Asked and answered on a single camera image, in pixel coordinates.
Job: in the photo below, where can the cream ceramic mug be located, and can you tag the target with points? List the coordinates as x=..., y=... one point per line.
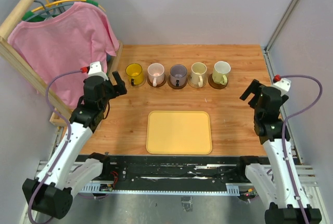
x=198, y=73

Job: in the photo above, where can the pink t-shirt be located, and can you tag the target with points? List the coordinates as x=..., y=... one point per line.
x=74, y=39

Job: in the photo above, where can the woven rattan coaster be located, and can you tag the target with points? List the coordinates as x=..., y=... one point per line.
x=132, y=85
x=196, y=85

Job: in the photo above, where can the brown ceramic coaster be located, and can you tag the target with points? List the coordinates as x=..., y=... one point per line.
x=176, y=87
x=215, y=85
x=158, y=85

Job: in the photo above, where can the teal garment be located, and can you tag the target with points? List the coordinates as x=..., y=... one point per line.
x=109, y=58

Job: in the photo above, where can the wooden clothes rack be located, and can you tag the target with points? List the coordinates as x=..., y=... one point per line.
x=61, y=104

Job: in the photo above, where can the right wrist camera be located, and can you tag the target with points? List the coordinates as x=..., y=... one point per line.
x=282, y=84

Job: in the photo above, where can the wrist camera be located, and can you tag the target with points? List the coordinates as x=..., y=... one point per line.
x=282, y=84
x=96, y=69

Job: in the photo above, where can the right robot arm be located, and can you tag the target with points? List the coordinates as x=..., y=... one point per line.
x=282, y=194

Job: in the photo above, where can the purple glass mug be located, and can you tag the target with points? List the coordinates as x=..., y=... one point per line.
x=178, y=74

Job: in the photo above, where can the pink ceramic mug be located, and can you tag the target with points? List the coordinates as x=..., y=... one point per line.
x=156, y=73

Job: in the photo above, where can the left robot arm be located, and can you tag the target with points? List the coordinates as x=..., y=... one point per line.
x=54, y=188

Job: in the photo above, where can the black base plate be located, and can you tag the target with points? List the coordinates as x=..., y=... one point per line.
x=187, y=183

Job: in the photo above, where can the grey slotted cable duct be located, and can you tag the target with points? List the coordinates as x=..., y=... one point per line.
x=203, y=190

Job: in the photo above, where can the yellow glass mug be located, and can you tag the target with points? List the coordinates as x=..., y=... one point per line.
x=135, y=71

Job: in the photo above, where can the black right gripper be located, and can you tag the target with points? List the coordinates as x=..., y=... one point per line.
x=252, y=88

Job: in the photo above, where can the yellow plastic tray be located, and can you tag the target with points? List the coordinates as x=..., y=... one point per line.
x=179, y=133

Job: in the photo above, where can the grey-blue clothes hanger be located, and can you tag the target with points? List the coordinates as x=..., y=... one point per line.
x=46, y=12

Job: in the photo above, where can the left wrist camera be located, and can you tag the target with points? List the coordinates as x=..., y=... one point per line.
x=96, y=69

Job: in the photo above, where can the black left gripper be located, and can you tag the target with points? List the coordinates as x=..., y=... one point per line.
x=115, y=90

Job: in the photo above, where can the aluminium corner post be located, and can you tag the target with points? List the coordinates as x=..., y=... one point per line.
x=283, y=21

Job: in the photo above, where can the white green-handled mug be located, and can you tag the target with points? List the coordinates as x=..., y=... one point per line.
x=220, y=72

